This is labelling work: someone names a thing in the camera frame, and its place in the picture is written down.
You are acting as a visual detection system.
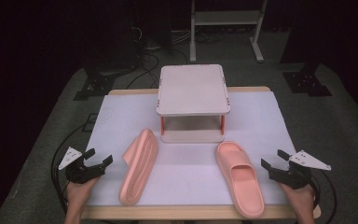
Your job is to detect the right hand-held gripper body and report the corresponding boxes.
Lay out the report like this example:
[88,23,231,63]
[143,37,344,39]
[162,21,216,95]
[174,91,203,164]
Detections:
[268,149,332,190]

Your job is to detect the person's right hand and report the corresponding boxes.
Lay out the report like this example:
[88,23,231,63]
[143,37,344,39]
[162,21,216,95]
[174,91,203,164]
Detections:
[279,181,316,217]

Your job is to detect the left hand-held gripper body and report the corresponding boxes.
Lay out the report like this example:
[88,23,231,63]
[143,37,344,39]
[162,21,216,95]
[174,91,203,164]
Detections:
[58,147,107,185]

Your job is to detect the person's left hand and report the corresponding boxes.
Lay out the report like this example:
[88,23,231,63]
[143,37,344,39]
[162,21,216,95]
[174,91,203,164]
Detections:
[66,176,102,217]

